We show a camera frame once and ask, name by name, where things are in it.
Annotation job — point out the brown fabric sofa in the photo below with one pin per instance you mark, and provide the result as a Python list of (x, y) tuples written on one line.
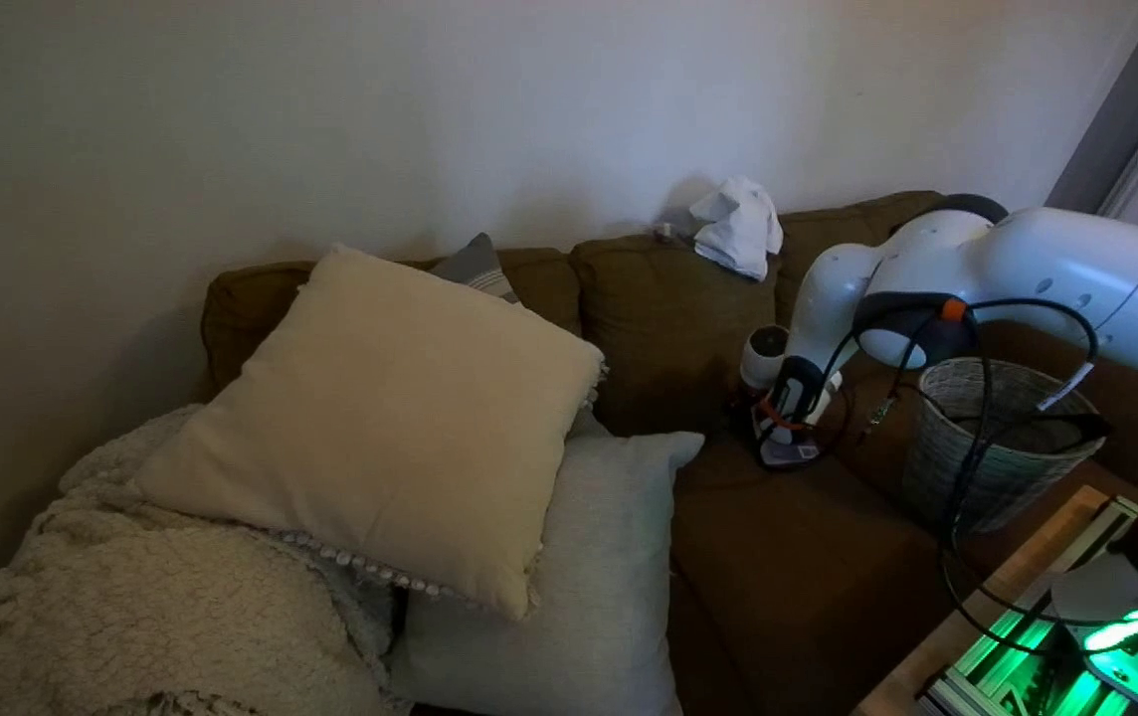
[(795, 589)]

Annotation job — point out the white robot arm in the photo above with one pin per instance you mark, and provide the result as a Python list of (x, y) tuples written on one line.
[(926, 288)]

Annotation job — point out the small grey pillow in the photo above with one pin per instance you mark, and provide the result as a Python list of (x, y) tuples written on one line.
[(479, 266)]

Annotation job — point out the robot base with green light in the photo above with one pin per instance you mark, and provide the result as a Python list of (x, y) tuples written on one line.
[(1067, 647)]

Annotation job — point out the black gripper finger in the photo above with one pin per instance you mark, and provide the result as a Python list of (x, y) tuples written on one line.
[(804, 440), (766, 429)]

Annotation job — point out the cream square pillow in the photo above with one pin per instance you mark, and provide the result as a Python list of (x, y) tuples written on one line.
[(397, 418)]

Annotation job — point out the blue paperback book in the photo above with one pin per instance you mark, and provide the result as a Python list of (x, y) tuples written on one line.
[(782, 451)]

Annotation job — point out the grey woven basket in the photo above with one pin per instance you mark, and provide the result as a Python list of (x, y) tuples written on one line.
[(994, 440)]

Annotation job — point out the white knitted throw blanket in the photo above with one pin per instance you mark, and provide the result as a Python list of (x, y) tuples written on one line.
[(129, 610)]

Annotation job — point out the white square pillow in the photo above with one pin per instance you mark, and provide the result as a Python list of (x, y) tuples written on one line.
[(597, 628)]

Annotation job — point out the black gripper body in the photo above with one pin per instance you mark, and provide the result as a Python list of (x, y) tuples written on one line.
[(796, 394)]

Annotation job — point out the white crumpled cloth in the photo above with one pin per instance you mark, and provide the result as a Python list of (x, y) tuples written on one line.
[(726, 221)]

